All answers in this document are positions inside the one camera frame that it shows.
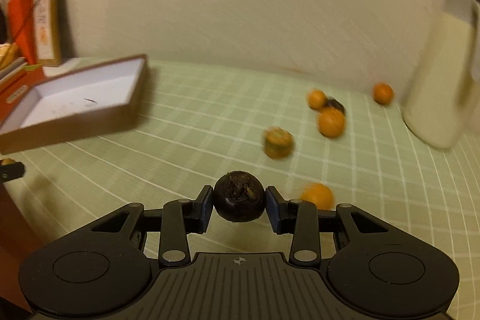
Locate red paper envelope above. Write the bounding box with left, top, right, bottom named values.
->
left=7, top=0, right=37, bottom=65

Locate brown cardboard box white inside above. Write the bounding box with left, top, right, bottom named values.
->
left=1, top=54, right=149, bottom=155

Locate walnut-like brown fruit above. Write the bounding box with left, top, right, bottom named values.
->
left=264, top=127, right=295, bottom=159

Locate dark round water chestnut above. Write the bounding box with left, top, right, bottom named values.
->
left=213, top=171, right=266, bottom=223

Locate orange tangerine by jug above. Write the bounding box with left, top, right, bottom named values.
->
left=373, top=82, right=395, bottom=106

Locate stack of grey books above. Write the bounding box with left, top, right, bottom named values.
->
left=0, top=57, right=28, bottom=79

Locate small orange tangerine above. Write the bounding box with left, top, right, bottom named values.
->
left=307, top=88, right=328, bottom=111

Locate green checked table mat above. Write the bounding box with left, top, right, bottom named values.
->
left=7, top=59, right=479, bottom=319

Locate cream thermos jug grey lid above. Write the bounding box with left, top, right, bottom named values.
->
left=401, top=0, right=479, bottom=149

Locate red cloth book box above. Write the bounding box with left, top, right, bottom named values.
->
left=0, top=65, right=45, bottom=122

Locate wooden picture frame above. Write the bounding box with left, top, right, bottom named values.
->
left=33, top=0, right=62, bottom=67

